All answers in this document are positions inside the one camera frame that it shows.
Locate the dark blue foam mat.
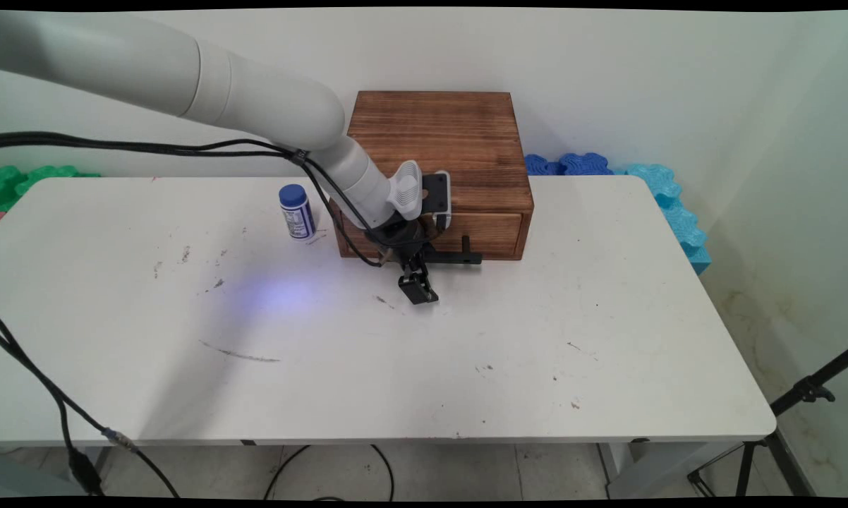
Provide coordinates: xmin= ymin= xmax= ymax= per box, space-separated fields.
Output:
xmin=524 ymin=152 xmax=615 ymax=177

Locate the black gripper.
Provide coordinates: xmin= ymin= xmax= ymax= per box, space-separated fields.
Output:
xmin=364 ymin=217 xmax=445 ymax=306

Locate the black floor cable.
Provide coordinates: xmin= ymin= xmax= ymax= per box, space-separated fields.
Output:
xmin=264 ymin=444 xmax=395 ymax=502

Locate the black tripod stand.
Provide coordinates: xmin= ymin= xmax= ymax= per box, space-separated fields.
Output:
xmin=687 ymin=346 xmax=848 ymax=498

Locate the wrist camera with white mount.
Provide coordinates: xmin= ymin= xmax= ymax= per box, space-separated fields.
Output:
xmin=387 ymin=161 xmax=453 ymax=230

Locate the light blue foam mat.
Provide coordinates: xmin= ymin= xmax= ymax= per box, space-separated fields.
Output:
xmin=614 ymin=164 xmax=712 ymax=275

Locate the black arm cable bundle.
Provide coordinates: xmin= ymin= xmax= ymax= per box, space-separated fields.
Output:
xmin=0 ymin=131 xmax=386 ymax=269

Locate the wooden drawer with black handle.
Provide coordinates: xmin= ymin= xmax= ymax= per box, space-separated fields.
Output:
xmin=339 ymin=210 xmax=525 ymax=267

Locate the brown wooden drawer box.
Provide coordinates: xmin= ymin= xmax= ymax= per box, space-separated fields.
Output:
xmin=329 ymin=90 xmax=535 ymax=262

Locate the white bottle with blue cap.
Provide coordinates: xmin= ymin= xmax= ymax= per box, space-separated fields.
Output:
xmin=279 ymin=184 xmax=318 ymax=240

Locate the green foam mat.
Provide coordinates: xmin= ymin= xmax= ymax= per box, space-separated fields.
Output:
xmin=0 ymin=164 xmax=102 ymax=212

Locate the black cable with connector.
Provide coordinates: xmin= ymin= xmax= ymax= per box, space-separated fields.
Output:
xmin=0 ymin=314 xmax=181 ymax=499

